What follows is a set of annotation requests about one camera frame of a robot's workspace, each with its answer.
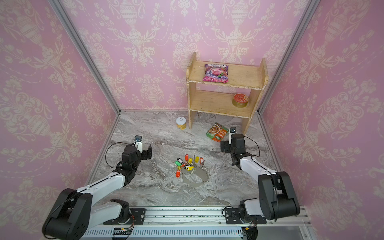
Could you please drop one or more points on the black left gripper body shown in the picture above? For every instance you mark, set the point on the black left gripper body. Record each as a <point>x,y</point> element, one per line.
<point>143,156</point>

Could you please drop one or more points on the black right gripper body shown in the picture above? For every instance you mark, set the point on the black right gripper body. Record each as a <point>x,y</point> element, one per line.
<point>225,146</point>

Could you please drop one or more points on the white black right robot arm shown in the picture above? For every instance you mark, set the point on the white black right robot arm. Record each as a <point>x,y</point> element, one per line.
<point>277,197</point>

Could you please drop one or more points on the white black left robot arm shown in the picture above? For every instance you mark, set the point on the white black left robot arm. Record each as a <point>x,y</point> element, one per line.
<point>75,210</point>

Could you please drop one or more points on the green orange noodle packet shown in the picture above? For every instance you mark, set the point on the green orange noodle packet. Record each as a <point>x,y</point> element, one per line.
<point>217,132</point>

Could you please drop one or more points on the red-lidded gold tin can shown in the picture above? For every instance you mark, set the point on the red-lidded gold tin can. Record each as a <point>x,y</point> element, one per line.
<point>240,100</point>

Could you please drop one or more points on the white-lidded yellow can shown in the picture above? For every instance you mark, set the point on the white-lidded yellow can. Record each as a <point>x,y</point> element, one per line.
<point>181,123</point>

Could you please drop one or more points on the pink snack packet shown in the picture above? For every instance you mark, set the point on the pink snack packet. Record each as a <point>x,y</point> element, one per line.
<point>216,73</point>

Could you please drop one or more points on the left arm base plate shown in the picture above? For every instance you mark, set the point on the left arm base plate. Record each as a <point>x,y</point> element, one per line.
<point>128,217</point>

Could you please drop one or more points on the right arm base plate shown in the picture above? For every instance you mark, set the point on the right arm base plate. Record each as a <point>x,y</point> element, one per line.
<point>232,216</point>

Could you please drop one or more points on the aluminium front rail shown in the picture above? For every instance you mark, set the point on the aluminium front rail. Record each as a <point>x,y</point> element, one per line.
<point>202,223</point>

